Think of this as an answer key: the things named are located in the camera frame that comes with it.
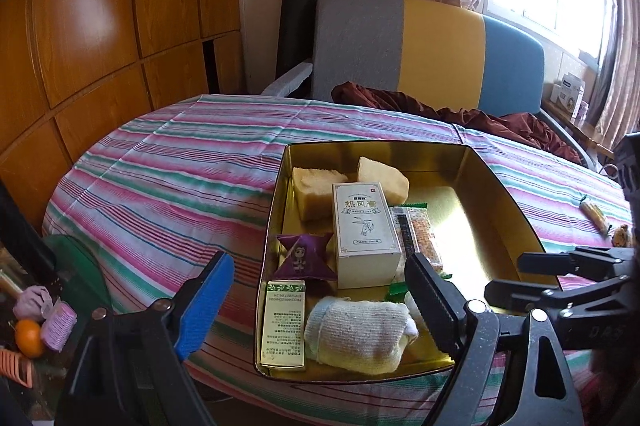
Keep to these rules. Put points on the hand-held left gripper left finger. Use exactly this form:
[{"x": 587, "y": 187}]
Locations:
[{"x": 205, "y": 306}]

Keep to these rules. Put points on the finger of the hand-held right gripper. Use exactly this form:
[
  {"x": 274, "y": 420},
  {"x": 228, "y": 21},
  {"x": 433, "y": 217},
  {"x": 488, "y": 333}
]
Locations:
[
  {"x": 525, "y": 295},
  {"x": 565, "y": 262}
]

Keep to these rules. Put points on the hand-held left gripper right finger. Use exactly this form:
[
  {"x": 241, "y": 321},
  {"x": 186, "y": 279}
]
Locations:
[{"x": 435, "y": 306}]

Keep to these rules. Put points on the white towel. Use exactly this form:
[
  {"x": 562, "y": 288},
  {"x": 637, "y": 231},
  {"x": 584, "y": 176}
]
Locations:
[{"x": 355, "y": 331}]

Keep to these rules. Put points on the gold tin box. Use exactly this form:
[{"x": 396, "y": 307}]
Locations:
[{"x": 480, "y": 206}]

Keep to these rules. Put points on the white carton box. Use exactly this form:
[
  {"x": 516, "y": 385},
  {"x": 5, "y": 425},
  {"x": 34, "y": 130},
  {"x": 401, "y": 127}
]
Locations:
[{"x": 365, "y": 231}]

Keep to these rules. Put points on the purple cartoon snack packet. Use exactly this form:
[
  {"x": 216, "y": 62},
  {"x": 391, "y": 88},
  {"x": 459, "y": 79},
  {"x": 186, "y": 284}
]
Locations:
[{"x": 305, "y": 256}]

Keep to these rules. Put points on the green snack packet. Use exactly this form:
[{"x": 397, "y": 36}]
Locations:
[{"x": 397, "y": 288}]

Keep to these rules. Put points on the yellow wrapped candy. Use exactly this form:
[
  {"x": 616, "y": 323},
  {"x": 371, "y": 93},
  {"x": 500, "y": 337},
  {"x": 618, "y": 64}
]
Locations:
[{"x": 595, "y": 213}]

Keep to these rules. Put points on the small beige object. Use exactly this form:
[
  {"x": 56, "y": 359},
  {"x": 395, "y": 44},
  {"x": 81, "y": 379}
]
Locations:
[{"x": 622, "y": 236}]

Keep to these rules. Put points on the wooden side table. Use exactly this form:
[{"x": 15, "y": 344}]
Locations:
[{"x": 595, "y": 141}]

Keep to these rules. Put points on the orange cracker packet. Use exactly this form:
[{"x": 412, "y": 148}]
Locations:
[{"x": 422, "y": 231}]

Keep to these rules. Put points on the small green white box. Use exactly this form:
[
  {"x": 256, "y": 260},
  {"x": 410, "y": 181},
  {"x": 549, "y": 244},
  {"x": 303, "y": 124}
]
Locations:
[{"x": 282, "y": 326}]

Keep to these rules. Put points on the white blue box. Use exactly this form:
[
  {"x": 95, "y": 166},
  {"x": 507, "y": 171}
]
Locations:
[{"x": 567, "y": 94}]

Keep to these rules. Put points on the striped tablecloth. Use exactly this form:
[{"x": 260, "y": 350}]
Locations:
[{"x": 175, "y": 186}]

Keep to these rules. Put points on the green plastic chair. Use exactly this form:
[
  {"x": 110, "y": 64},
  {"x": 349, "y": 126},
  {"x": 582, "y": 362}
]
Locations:
[{"x": 75, "y": 261}]

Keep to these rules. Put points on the yellow sponge cake piece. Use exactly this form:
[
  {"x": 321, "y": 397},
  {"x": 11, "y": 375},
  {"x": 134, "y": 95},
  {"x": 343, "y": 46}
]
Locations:
[
  {"x": 312, "y": 193},
  {"x": 382, "y": 178}
]

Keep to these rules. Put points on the pink pouch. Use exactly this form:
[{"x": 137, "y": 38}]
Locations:
[{"x": 57, "y": 325}]

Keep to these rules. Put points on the pink cloth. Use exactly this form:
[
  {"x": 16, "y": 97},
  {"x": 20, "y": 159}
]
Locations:
[{"x": 30, "y": 301}]

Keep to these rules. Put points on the orange fruit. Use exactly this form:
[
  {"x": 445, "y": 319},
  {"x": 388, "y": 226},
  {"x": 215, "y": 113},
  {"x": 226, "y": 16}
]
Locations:
[{"x": 27, "y": 337}]

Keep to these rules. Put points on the orange plastic item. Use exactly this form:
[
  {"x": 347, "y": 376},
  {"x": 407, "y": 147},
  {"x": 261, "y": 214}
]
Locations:
[{"x": 15, "y": 367}]

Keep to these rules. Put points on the brown cloth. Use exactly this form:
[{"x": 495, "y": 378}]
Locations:
[{"x": 390, "y": 99}]

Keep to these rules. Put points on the grey yellow blue chair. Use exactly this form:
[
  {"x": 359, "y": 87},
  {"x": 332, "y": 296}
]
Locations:
[{"x": 360, "y": 46}]

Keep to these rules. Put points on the wooden wardrobe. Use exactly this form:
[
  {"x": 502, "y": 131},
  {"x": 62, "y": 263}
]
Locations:
[{"x": 100, "y": 6}]

